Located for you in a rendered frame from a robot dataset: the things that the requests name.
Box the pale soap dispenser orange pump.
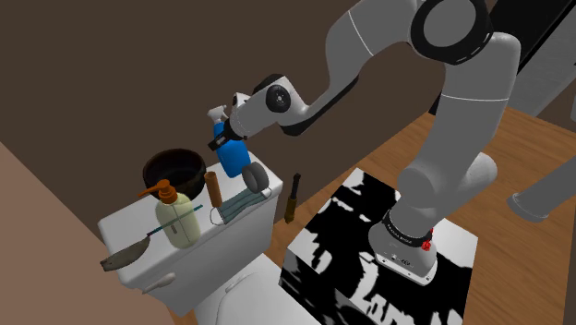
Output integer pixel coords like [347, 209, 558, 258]
[136, 178, 203, 250]

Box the blue spray bottle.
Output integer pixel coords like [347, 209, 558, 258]
[207, 104, 252, 179]

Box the grey pipe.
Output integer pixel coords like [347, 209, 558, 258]
[506, 156, 576, 224]

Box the grey-blue face mask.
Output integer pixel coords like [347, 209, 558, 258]
[209, 186, 274, 226]

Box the black white patterned robot stand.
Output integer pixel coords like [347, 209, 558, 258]
[278, 167, 479, 325]

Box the dark brown bowl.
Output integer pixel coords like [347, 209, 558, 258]
[142, 148, 208, 202]

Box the grey round roll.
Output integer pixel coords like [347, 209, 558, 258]
[241, 161, 270, 195]

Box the white toilet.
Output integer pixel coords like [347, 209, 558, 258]
[97, 151, 326, 325]

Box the grey blade teal handle knife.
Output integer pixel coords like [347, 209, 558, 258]
[99, 204, 205, 273]

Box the brown black handled tool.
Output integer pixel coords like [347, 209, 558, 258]
[283, 172, 302, 225]

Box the brown cylinder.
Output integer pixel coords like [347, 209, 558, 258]
[204, 170, 224, 209]

